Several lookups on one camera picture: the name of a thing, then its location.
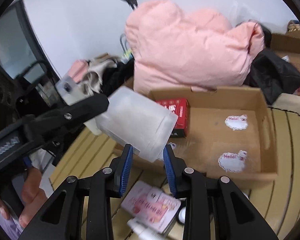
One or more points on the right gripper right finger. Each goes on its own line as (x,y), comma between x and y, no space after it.
(174,168)

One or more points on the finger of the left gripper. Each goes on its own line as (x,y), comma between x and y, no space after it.
(50,125)

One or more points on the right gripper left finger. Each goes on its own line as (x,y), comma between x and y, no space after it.
(121,167)

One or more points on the pink cartoon card wallet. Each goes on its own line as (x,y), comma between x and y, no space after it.
(151,206)

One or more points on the translucent white plastic container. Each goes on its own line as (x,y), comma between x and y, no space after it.
(132,118)

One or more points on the left hand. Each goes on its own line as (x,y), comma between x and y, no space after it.
(33,196)

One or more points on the white round lid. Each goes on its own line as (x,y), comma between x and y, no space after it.
(181,215)

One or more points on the hello sticker lower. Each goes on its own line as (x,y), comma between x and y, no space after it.
(233,162)

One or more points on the hello sticker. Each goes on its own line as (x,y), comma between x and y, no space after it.
(233,162)
(237,123)

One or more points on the white thermos bottle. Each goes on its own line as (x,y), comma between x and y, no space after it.
(71,93)

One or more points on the red book box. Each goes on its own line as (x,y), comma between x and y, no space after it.
(179,107)

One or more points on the cardboard tray box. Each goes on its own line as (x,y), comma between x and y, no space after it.
(209,137)

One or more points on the white tube bottle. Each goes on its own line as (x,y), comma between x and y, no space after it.
(143,233)

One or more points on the hello sticker upper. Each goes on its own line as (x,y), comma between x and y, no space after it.
(237,123)

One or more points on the beige cloth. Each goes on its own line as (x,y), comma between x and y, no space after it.
(92,80)

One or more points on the black garment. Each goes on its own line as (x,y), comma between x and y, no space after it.
(272,75)

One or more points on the beige canvas bag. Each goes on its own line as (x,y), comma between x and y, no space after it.
(289,102)

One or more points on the open brown cardboard box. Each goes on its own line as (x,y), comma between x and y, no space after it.
(287,47)

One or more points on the woven rattan ball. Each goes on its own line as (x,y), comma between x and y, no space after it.
(293,28)

